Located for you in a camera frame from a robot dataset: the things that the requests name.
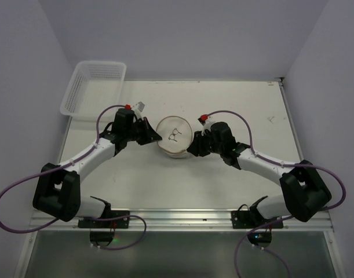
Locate white mesh laundry bag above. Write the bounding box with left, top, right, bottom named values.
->
left=156, top=116, right=193, bottom=159

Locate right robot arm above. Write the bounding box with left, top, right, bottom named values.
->
left=187, top=122, right=331, bottom=226

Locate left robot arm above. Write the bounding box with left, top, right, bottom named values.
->
left=32, top=108, right=162, bottom=222

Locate white plastic basket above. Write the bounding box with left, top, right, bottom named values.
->
left=60, top=60, right=126, bottom=121

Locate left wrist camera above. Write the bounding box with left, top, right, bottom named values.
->
left=132, top=101, right=145, bottom=119

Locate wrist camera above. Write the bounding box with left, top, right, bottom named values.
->
left=132, top=101, right=145, bottom=119
left=198, top=114, right=215, bottom=136

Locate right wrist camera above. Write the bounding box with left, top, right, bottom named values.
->
left=198, top=114, right=215, bottom=136

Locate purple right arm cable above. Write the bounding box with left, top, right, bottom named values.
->
left=204, top=109, right=347, bottom=278

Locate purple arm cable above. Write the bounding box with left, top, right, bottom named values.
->
left=0, top=104, right=148, bottom=251
left=204, top=109, right=347, bottom=278

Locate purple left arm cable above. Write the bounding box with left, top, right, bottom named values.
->
left=0, top=104, right=148, bottom=251

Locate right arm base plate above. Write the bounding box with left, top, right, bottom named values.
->
left=231, top=210, right=280, bottom=229

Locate aluminium front rail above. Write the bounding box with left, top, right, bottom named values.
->
left=28, top=208, right=334, bottom=232

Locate aluminium rail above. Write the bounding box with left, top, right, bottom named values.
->
left=28, top=208, right=334, bottom=232
left=277, top=77, right=304, bottom=160

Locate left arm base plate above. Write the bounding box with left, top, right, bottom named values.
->
left=78, top=210, right=130, bottom=229

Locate aluminium right side rail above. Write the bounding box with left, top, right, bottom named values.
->
left=277, top=77, right=304, bottom=160

